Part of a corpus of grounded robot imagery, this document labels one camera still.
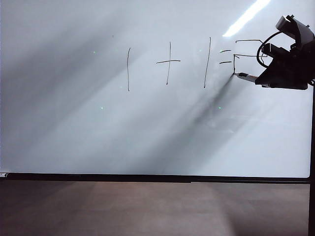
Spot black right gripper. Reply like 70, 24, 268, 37
254, 42, 315, 90

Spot white whiteboard marker pen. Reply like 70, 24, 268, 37
232, 71, 271, 88

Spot black metal whiteboard stand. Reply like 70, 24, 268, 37
308, 78, 315, 236

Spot grey wrist camera housing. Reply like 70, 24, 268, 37
275, 15, 315, 47

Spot white whiteboard with black frame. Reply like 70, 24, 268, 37
0, 0, 315, 184

